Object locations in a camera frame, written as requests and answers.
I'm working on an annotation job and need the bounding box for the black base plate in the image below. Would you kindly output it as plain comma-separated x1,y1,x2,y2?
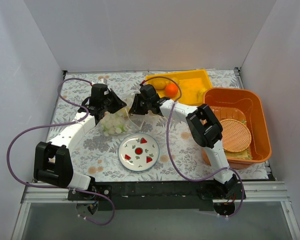
67,180,246,211

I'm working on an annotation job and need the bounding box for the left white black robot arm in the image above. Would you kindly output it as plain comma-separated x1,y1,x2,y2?
33,83,127,200

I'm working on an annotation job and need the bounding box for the round woven bamboo basket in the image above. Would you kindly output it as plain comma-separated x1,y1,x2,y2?
219,118,252,154

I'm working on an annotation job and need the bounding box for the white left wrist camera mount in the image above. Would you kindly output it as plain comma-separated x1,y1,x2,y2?
91,77,108,89

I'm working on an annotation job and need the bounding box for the clear zip top bag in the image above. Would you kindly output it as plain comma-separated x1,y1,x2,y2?
97,93,145,137

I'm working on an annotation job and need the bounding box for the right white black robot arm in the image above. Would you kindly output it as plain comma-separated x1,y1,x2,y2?
129,84,238,199

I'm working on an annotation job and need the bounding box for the fake orange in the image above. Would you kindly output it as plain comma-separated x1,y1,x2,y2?
164,83,179,98

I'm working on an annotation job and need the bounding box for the smooth fake yellow lemon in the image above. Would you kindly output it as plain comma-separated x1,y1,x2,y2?
171,77,180,85

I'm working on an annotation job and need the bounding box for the orange plastic tub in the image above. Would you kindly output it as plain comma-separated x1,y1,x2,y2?
203,88,272,169

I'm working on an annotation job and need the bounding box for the watermelon pattern ceramic plate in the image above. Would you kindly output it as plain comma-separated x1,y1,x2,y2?
118,133,160,172

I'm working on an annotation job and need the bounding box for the aluminium frame rail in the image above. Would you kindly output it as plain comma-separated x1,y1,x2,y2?
10,66,300,240

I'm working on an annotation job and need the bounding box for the green bamboo placemat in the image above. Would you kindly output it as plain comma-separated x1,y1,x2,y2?
224,118,254,161

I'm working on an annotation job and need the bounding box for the yellow plastic tray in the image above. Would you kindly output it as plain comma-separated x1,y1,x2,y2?
145,69,212,106

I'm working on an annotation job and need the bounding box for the fake yellow mango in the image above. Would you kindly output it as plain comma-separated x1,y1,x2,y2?
151,78,167,90

